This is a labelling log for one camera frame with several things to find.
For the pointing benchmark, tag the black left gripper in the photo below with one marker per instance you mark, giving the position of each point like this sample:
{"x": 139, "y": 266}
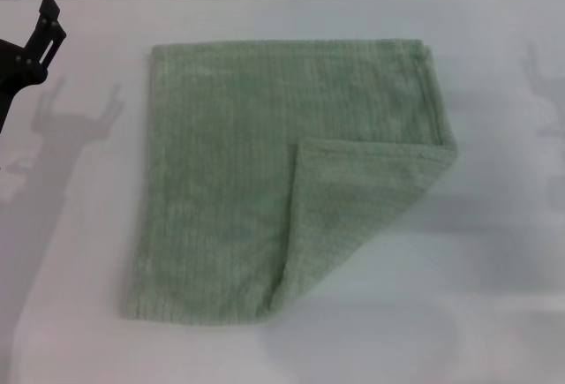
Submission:
{"x": 13, "y": 70}

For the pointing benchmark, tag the light green terry towel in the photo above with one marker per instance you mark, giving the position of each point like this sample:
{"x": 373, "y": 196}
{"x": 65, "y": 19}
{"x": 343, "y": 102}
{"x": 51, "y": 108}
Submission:
{"x": 220, "y": 172}

